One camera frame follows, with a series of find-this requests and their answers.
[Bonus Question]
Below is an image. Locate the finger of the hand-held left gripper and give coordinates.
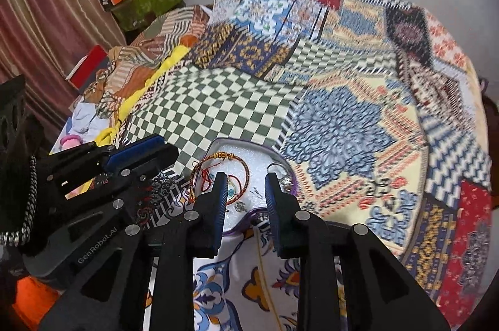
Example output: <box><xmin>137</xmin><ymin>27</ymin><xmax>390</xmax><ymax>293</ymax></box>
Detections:
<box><xmin>100</xmin><ymin>144</ymin><xmax>180</xmax><ymax>214</ymax></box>
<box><xmin>41</xmin><ymin>134</ymin><xmax>166</xmax><ymax>180</ymax></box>

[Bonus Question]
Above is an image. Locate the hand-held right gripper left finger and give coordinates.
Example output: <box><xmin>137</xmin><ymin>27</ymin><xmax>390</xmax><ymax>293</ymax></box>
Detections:
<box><xmin>39</xmin><ymin>172</ymin><xmax>229</xmax><ymax>331</ymax></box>

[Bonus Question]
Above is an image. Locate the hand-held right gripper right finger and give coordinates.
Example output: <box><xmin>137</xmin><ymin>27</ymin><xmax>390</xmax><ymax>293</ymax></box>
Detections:
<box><xmin>264</xmin><ymin>171</ymin><xmax>451</xmax><ymax>331</ymax></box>

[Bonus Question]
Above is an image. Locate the silver ring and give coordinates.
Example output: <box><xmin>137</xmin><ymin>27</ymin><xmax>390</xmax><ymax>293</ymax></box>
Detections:
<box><xmin>268</xmin><ymin>161</ymin><xmax>299</xmax><ymax>192</ymax></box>

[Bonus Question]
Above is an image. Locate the purple heart-shaped box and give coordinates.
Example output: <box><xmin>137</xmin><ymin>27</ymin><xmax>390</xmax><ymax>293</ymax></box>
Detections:
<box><xmin>191</xmin><ymin>137</ymin><xmax>302</xmax><ymax>239</ymax></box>

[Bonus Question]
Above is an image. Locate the red braided bracelet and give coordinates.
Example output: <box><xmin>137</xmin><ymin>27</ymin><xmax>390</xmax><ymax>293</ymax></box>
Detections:
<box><xmin>191</xmin><ymin>153</ymin><xmax>250</xmax><ymax>204</ymax></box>

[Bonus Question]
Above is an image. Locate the thin gold necklace chain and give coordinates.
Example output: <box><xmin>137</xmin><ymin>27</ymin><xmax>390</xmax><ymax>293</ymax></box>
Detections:
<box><xmin>255</xmin><ymin>225</ymin><xmax>283</xmax><ymax>331</ymax></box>

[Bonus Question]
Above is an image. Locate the white crumpled cloth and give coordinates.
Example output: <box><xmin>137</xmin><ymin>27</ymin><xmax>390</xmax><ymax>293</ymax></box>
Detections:
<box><xmin>68</xmin><ymin>103</ymin><xmax>110</xmax><ymax>135</ymax></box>

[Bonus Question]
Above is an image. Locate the pink toy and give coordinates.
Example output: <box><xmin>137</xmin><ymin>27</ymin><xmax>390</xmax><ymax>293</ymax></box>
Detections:
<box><xmin>62</xmin><ymin>134</ymin><xmax>85</xmax><ymax>149</ymax></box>

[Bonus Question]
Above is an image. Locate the yellow cloth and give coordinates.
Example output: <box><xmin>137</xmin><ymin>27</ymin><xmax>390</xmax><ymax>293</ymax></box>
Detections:
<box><xmin>95</xmin><ymin>44</ymin><xmax>192</xmax><ymax>153</ymax></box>

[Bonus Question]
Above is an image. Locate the orange cloth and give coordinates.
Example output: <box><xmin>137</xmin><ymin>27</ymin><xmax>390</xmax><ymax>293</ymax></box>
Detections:
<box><xmin>13</xmin><ymin>275</ymin><xmax>61</xmax><ymax>329</ymax></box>

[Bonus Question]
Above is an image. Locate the red and grey box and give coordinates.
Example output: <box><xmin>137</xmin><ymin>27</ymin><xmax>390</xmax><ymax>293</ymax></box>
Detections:
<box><xmin>64</xmin><ymin>44</ymin><xmax>110</xmax><ymax>90</ymax></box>

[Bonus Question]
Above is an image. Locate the colourful patchwork blanket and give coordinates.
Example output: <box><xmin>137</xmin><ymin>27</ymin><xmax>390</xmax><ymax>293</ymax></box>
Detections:
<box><xmin>113</xmin><ymin>0</ymin><xmax>494</xmax><ymax>331</ymax></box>

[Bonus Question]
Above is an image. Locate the orange striped blanket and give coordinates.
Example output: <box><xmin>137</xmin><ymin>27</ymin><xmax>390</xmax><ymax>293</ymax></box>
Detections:
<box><xmin>95</xmin><ymin>5</ymin><xmax>213</xmax><ymax>110</ymax></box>

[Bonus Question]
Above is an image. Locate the green cloth-covered cabinet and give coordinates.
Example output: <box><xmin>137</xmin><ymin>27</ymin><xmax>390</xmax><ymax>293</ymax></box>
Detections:
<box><xmin>111</xmin><ymin>0</ymin><xmax>186</xmax><ymax>34</ymax></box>

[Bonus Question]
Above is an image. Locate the striped brown curtain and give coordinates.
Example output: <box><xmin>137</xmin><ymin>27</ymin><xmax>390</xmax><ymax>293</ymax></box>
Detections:
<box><xmin>0</xmin><ymin>0</ymin><xmax>128</xmax><ymax>144</ymax></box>

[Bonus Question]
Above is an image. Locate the black white braided cord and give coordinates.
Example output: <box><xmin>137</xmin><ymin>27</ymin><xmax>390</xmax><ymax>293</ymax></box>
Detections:
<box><xmin>0</xmin><ymin>155</ymin><xmax>38</xmax><ymax>246</ymax></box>

